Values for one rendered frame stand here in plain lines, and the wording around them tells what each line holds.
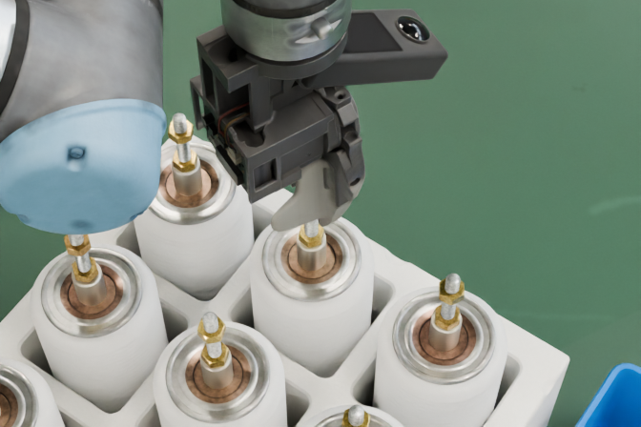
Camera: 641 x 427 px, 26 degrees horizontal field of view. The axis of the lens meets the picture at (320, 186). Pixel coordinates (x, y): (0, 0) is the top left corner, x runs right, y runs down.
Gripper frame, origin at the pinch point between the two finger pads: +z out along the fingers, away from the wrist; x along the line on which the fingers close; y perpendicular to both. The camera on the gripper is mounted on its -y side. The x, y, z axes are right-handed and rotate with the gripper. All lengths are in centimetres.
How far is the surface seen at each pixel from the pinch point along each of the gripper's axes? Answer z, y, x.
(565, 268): 34.3, -27.1, 1.8
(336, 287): 9.1, 0.4, 3.3
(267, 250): 9.0, 3.1, -2.2
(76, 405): 16.5, 20.6, -2.1
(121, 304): 9.1, 14.7, -4.0
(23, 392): 9.2, 23.9, -1.6
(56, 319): 9.0, 19.3, -5.4
